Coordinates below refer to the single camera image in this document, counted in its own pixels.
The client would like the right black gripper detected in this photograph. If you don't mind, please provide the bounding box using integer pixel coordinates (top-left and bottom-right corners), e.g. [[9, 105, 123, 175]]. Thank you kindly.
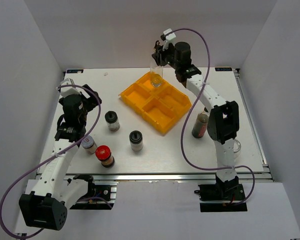
[[152, 40, 180, 70]]

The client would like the clear oil bottle gold spout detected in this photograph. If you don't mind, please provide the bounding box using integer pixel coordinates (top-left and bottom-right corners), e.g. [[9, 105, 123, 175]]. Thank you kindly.
[[150, 58, 163, 88]]

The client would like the black-cap white spice jar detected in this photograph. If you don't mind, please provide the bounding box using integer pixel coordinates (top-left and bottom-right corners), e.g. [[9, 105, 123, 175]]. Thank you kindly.
[[129, 130, 144, 152]]

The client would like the dark sauce bottle black cap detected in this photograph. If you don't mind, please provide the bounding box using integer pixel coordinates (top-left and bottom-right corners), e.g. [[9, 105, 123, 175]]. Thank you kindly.
[[191, 108, 209, 139]]

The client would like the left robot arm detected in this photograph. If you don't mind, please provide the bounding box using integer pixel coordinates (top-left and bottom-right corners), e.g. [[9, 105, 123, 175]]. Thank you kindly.
[[18, 84, 102, 231]]

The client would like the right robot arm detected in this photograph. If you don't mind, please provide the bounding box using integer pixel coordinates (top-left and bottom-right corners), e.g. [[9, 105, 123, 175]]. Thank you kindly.
[[151, 41, 239, 200]]

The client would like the black-cap spice jar left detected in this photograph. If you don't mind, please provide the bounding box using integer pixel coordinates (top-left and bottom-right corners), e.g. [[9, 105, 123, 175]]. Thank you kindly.
[[104, 110, 120, 132]]

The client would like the left xdof label sticker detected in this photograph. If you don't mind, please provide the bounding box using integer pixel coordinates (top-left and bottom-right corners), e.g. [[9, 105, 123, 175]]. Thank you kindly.
[[66, 69, 84, 74]]

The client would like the xdof label sticker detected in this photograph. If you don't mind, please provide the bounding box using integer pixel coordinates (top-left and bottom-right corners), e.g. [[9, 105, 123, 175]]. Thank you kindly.
[[214, 67, 233, 72], [66, 69, 84, 74]]

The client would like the grey-lid small spice jar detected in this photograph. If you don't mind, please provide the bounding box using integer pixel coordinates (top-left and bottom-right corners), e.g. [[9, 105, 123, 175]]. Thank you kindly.
[[80, 135, 98, 155]]

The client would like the red-lid spice jar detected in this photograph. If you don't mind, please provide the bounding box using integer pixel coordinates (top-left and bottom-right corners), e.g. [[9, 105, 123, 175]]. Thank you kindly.
[[95, 145, 115, 168]]

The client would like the yellow four-compartment bin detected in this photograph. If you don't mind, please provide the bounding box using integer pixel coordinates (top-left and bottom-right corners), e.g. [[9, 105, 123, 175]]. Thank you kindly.
[[119, 72, 192, 135]]

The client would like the right xdof label sticker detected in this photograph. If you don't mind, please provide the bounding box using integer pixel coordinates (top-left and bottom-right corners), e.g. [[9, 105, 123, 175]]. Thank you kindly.
[[214, 67, 233, 72]]

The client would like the open clear glass jar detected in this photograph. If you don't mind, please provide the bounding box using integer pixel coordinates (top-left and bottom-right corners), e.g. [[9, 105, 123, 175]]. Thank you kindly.
[[233, 139, 242, 156]]

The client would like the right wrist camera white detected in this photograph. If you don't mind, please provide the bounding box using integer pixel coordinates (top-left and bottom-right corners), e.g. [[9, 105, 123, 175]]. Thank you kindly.
[[160, 28, 176, 50]]

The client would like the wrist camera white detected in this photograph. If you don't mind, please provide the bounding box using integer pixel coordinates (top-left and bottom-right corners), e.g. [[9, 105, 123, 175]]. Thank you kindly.
[[160, 28, 176, 50], [56, 78, 81, 98]]

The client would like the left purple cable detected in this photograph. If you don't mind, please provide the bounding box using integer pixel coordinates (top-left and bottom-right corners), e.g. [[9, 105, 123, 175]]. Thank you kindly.
[[0, 84, 103, 239]]

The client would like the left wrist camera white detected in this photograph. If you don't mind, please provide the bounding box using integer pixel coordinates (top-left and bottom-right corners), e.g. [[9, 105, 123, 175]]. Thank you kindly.
[[56, 78, 81, 98]]

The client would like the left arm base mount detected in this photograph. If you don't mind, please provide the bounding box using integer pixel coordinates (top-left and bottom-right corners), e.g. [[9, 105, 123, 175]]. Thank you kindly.
[[66, 174, 117, 210]]

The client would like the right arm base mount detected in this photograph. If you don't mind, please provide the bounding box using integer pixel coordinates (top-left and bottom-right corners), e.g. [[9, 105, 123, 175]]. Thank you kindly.
[[193, 184, 248, 213]]

